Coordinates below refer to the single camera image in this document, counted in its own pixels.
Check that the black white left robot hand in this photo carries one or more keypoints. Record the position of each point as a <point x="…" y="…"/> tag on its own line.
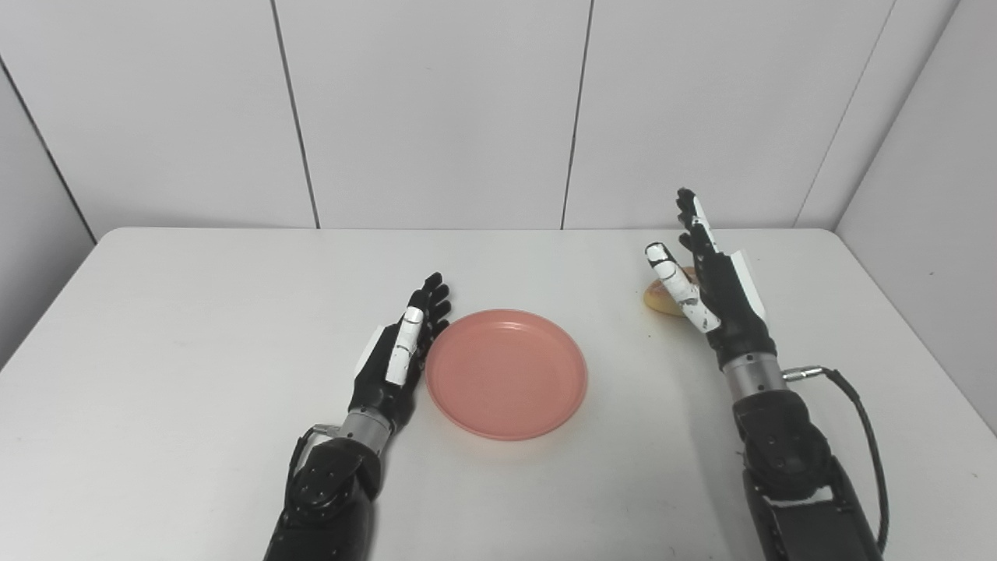
<point x="374" y="382"/>

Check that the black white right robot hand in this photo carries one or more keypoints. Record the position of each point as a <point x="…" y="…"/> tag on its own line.
<point x="736" y="304"/>

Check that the golden bread roll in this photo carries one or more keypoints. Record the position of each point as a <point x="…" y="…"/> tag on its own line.
<point x="660" y="302"/>

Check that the pink round plate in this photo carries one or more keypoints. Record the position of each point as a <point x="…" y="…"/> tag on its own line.
<point x="506" y="374"/>

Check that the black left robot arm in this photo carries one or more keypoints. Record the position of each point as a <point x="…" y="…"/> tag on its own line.
<point x="327" y="499"/>

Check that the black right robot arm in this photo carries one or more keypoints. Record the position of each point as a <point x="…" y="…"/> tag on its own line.
<point x="794" y="483"/>

